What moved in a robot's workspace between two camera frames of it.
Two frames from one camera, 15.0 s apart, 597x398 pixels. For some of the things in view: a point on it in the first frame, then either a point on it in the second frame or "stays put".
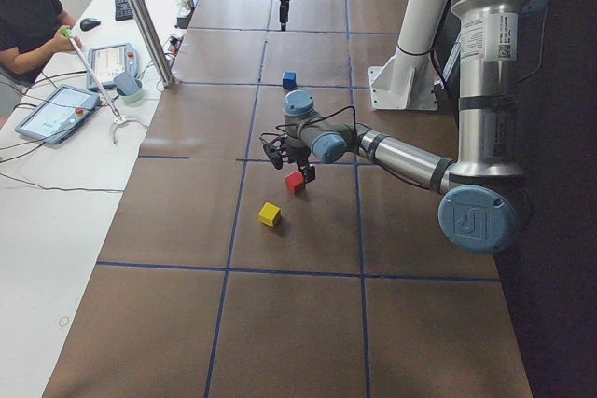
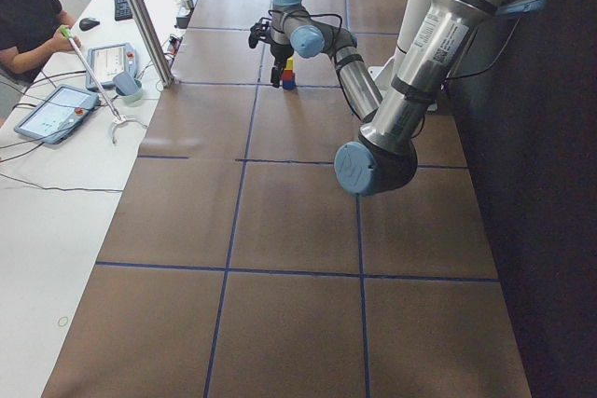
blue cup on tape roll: (128, 88) stays put
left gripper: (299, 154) -> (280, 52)
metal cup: (188, 1) stays put
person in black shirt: (34, 27) stays put
